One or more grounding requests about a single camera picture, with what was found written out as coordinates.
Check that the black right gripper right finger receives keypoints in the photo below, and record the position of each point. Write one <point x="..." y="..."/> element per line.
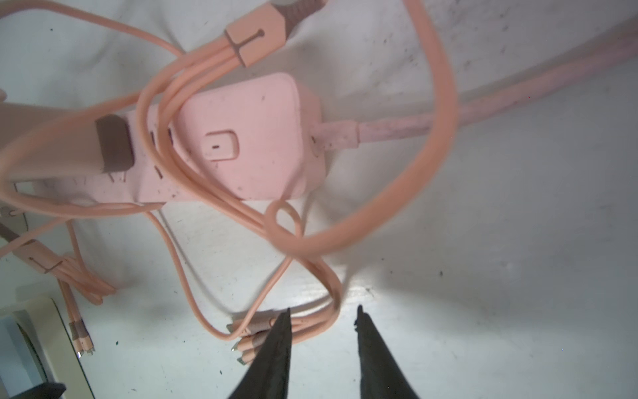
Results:
<point x="381" y="376"/>

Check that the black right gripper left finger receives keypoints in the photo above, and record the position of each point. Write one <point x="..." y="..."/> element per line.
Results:
<point x="268" y="376"/>

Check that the blue kitchen scale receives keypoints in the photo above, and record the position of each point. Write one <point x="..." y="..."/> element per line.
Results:
<point x="36" y="349"/>

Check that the pink power strip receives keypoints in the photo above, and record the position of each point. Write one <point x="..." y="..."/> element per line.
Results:
<point x="252" y="137"/>

